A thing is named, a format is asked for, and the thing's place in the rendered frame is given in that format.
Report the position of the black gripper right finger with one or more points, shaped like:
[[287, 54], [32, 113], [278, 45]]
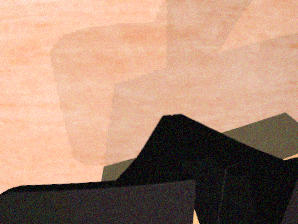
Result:
[[236, 184]]

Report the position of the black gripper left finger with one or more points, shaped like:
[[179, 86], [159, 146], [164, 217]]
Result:
[[153, 190]]

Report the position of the tan board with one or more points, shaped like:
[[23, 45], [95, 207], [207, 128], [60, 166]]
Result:
[[276, 135]]

